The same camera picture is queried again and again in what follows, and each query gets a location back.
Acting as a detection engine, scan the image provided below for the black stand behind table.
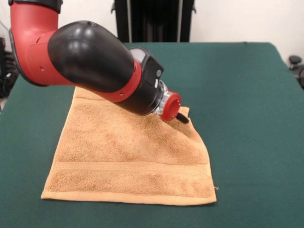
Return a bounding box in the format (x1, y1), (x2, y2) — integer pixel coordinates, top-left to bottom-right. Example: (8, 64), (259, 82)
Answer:
(110, 0), (198, 43)

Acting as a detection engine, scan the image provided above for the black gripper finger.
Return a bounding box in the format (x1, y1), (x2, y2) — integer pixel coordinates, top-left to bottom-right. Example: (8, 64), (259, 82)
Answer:
(175, 112), (190, 124)

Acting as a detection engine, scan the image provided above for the dark tripod base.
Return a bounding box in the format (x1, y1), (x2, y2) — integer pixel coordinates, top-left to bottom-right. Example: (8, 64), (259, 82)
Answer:
(288, 55), (304, 90)
(0, 51), (19, 98)

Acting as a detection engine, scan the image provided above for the dark green table cloth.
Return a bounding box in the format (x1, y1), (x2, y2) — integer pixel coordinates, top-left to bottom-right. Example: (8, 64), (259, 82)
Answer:
(0, 42), (304, 228)

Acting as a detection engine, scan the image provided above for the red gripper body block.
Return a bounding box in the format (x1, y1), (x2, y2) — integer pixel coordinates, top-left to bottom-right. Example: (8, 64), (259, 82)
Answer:
(161, 92), (182, 121)

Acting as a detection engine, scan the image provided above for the tan terry towel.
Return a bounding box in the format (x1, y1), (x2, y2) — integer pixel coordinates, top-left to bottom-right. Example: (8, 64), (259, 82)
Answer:
(40, 86), (217, 206)

